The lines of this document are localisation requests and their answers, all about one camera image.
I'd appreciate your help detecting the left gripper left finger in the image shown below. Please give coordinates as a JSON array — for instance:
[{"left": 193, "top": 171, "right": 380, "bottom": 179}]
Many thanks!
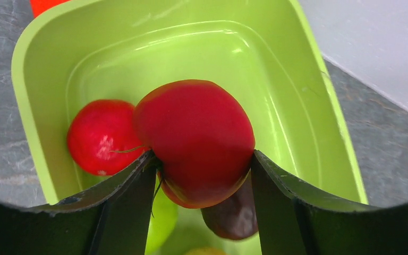
[{"left": 0, "top": 151, "right": 156, "bottom": 254}]

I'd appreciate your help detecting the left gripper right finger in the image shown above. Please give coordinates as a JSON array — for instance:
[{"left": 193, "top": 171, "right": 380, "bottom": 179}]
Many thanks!
[{"left": 251, "top": 150, "right": 408, "bottom": 254}]

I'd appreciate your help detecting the red fake tomato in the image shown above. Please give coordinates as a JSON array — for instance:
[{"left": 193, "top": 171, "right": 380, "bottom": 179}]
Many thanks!
[{"left": 133, "top": 79, "right": 256, "bottom": 209}]

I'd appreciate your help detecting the green fake apple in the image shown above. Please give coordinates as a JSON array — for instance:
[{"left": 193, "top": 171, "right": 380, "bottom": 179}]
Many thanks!
[{"left": 145, "top": 189, "right": 178, "bottom": 254}]

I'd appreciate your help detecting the dark purple fake fruit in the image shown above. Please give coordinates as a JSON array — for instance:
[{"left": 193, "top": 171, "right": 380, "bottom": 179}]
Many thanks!
[{"left": 201, "top": 174, "right": 258, "bottom": 241}]

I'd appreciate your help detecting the red fake apple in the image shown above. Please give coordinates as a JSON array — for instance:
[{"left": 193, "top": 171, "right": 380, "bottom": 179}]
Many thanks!
[{"left": 66, "top": 99, "right": 147, "bottom": 176}]

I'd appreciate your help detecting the yellow fake fruit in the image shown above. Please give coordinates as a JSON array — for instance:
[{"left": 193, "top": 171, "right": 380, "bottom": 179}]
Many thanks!
[{"left": 184, "top": 247, "right": 227, "bottom": 255}]

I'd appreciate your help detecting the green plastic basin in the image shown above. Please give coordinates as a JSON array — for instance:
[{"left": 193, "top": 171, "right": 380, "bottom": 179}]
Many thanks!
[{"left": 11, "top": 0, "right": 369, "bottom": 255}]

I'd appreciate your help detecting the orange toy block behind basin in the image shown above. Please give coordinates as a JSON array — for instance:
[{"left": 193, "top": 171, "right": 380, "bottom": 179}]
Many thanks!
[{"left": 29, "top": 0, "right": 68, "bottom": 18}]

